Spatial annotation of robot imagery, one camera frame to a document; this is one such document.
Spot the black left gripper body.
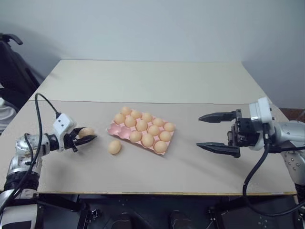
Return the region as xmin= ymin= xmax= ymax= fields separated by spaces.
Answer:
xmin=63 ymin=132 xmax=80 ymax=153

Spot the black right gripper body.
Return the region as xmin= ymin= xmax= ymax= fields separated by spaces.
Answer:
xmin=227 ymin=108 xmax=261 ymax=150

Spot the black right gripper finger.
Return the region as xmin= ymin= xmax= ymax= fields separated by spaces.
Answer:
xmin=198 ymin=110 xmax=239 ymax=124
xmin=195 ymin=142 xmax=241 ymax=159

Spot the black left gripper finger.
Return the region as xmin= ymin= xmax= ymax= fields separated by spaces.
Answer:
xmin=75 ymin=135 xmax=98 ymax=146
xmin=71 ymin=127 xmax=84 ymax=140

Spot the pink egg tray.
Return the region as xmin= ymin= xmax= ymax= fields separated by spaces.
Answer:
xmin=106 ymin=114 xmax=177 ymax=158

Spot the white plastic object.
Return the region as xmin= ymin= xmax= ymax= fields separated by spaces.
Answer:
xmin=0 ymin=88 xmax=19 ymax=135

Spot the black chair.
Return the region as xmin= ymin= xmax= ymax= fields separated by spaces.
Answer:
xmin=0 ymin=33 xmax=45 ymax=115

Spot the dark rounded shape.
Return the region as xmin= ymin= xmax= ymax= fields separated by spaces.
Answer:
xmin=111 ymin=211 xmax=144 ymax=229

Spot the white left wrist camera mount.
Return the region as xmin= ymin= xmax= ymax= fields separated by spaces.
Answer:
xmin=52 ymin=113 xmax=77 ymax=152

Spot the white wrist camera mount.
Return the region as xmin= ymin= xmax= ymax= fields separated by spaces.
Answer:
xmin=248 ymin=96 xmax=275 ymax=125
xmin=52 ymin=113 xmax=77 ymax=152

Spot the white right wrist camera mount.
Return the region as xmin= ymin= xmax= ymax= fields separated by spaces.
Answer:
xmin=248 ymin=96 xmax=275 ymax=125

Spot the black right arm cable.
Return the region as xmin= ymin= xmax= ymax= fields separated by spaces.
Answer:
xmin=242 ymin=124 xmax=300 ymax=217

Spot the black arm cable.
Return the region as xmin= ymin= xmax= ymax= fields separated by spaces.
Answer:
xmin=0 ymin=93 xmax=63 ymax=213
xmin=242 ymin=124 xmax=300 ymax=217

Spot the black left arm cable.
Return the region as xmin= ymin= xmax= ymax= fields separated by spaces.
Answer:
xmin=0 ymin=93 xmax=63 ymax=213

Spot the black table frame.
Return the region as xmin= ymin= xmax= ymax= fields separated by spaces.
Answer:
xmin=33 ymin=191 xmax=305 ymax=229

